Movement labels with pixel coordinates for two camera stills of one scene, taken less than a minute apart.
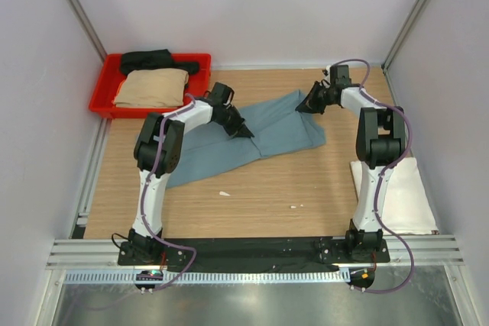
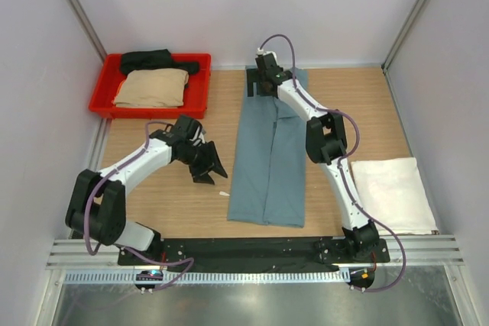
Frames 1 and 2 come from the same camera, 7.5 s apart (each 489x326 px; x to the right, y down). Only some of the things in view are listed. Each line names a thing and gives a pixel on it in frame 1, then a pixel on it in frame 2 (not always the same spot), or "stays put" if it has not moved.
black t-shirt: (153, 59) stays put
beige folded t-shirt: (152, 88) stays put
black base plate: (254, 253) stays put
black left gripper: (238, 130) to (210, 154)
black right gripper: (309, 104) to (253, 76)
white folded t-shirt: (407, 207) stays put
